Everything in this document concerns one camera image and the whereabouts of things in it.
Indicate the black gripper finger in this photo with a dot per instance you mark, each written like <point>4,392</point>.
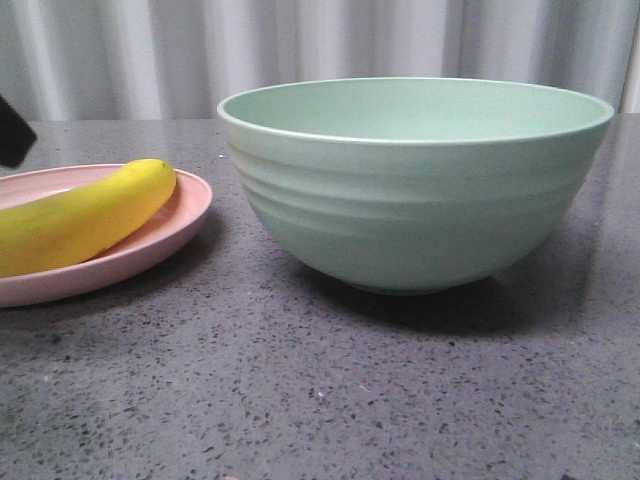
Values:
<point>16,136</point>

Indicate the green ribbed bowl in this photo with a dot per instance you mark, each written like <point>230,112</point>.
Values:
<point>409,185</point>

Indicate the pink plate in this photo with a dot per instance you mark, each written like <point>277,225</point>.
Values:
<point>170,229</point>

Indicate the yellow banana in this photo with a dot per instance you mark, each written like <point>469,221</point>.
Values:
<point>71,227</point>

